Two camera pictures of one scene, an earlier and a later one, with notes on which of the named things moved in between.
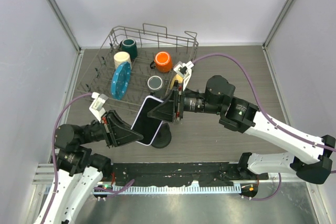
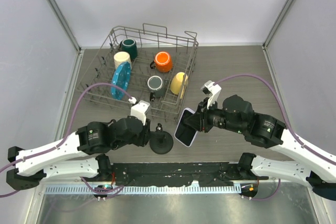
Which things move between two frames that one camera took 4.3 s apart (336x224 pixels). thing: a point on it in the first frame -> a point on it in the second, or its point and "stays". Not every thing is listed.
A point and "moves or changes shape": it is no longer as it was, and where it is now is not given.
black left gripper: x=116 y=130 -> x=146 y=134
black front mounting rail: x=180 y=173 stays
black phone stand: x=163 y=137 moves or changes shape
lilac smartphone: x=147 y=126 -> x=184 y=132
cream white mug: x=121 y=57 stays
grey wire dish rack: x=134 y=63 stays
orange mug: x=163 y=62 stays
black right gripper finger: x=165 y=110 -> x=194 y=121
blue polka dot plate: x=121 y=81 stays
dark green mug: x=129 y=45 stays
